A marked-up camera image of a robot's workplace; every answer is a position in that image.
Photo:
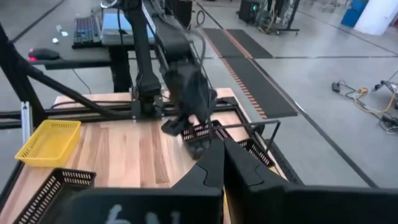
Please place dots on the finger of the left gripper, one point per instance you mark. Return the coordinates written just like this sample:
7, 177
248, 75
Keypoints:
175, 127

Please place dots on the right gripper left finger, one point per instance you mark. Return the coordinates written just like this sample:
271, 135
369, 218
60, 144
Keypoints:
211, 174

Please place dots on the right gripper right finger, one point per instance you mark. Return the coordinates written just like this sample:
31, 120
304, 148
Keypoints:
248, 193

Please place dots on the black slotted plastic basket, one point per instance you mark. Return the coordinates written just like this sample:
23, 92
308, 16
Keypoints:
46, 205
194, 149
255, 152

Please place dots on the yellow slotted plastic basket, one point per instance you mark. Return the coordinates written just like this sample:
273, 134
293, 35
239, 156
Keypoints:
275, 171
46, 146

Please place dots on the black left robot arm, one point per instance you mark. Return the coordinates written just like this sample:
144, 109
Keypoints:
144, 62

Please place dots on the black orange-striped floor mat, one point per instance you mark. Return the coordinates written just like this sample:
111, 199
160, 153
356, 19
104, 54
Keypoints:
264, 93

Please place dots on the black box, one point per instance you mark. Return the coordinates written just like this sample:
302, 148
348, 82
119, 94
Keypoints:
182, 12

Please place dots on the black computer tower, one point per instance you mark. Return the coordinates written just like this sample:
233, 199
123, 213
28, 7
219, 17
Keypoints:
248, 11

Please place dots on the blue grey laptop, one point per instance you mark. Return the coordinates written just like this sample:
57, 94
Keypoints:
110, 28

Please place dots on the grey desk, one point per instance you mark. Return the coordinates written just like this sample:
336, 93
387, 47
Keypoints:
77, 62

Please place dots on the backlit computer keyboard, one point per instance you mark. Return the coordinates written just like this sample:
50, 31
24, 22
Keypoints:
86, 31

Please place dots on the black equipment stand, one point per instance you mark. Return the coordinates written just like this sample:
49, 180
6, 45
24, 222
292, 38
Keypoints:
292, 18

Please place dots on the small white paper scrap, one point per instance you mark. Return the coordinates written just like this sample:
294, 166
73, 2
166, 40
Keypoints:
55, 40
64, 34

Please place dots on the black mouse with red light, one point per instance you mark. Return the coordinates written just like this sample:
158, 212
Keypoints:
45, 54

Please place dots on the blue bin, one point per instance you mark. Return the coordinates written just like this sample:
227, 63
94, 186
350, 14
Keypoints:
353, 12

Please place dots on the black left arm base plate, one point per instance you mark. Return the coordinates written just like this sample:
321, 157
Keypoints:
136, 115

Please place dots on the wooden shelf with black frame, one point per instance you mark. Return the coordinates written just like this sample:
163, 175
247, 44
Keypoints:
245, 125

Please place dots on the black aluminium table frame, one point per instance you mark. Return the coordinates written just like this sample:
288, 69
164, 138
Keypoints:
77, 113

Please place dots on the silver aluminium post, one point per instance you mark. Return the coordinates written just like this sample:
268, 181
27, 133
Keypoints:
26, 124

